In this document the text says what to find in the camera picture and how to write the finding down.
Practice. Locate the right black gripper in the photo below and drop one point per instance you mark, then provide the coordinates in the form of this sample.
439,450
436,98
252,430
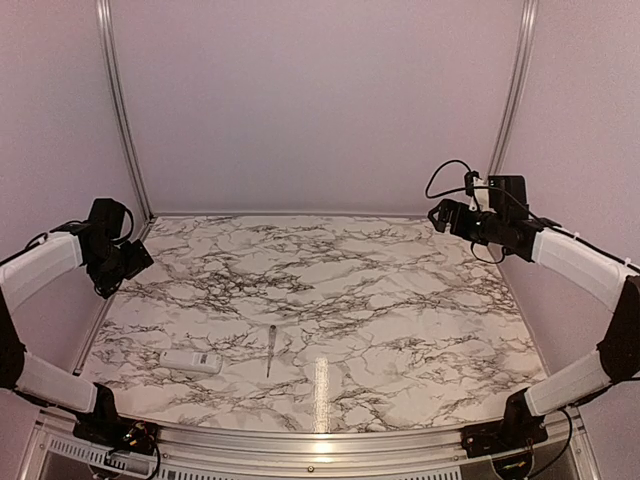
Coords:
447,206

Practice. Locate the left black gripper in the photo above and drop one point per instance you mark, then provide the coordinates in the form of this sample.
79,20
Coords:
138,258

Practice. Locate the white remote control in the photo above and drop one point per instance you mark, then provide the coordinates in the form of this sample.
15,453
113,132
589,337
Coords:
202,362

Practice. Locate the clear handle screwdriver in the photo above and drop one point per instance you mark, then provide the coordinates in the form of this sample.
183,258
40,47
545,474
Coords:
272,334

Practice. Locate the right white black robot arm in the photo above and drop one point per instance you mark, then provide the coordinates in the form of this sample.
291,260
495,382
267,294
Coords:
498,213

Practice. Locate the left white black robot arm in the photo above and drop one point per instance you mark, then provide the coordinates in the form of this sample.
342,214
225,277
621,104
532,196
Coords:
70,246

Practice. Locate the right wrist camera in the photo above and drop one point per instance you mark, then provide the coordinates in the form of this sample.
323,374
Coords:
475,189

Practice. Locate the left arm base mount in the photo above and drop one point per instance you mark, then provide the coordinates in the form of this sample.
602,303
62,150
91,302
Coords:
129,435

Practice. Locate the front aluminium frame rail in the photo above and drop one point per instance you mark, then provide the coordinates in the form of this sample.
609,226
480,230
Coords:
188,452

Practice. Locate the right aluminium frame post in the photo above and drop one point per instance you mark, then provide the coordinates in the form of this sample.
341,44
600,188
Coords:
523,53

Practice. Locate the aluminium frame post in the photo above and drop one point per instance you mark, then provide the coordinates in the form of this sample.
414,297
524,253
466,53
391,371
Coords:
523,53
108,44

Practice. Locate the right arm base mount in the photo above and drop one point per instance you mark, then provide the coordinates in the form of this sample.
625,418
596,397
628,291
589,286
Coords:
491,438

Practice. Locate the left aluminium frame post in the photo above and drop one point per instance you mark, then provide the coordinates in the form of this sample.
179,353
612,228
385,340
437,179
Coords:
108,44

